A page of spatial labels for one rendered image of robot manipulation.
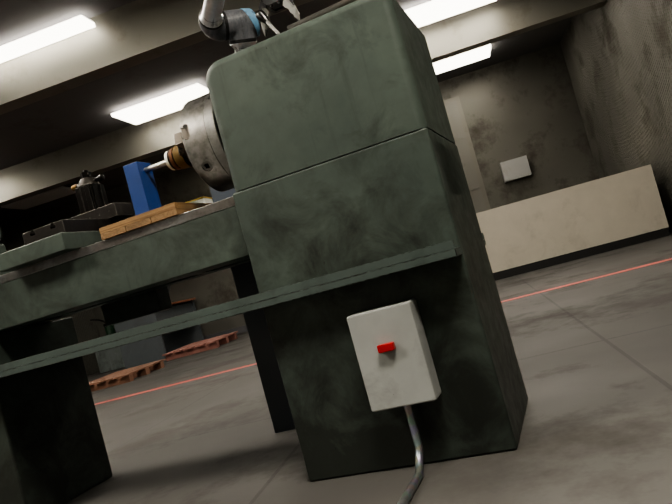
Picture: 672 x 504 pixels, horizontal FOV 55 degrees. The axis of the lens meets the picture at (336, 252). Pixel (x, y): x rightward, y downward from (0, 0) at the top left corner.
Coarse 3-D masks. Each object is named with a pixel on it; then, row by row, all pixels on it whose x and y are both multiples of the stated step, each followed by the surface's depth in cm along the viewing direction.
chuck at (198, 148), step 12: (204, 96) 204; (192, 108) 202; (180, 120) 202; (192, 120) 200; (192, 132) 199; (204, 132) 197; (192, 144) 199; (204, 144) 198; (192, 156) 200; (204, 156) 200; (216, 168) 201; (204, 180) 205; (216, 180) 206; (228, 180) 206
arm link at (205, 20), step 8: (208, 0) 239; (216, 0) 238; (224, 0) 242; (208, 8) 243; (216, 8) 243; (200, 16) 252; (208, 16) 248; (216, 16) 248; (200, 24) 254; (208, 24) 252; (216, 24) 253; (224, 24) 258; (208, 32) 256; (216, 32) 257; (224, 32) 259; (216, 40) 263; (224, 40) 264
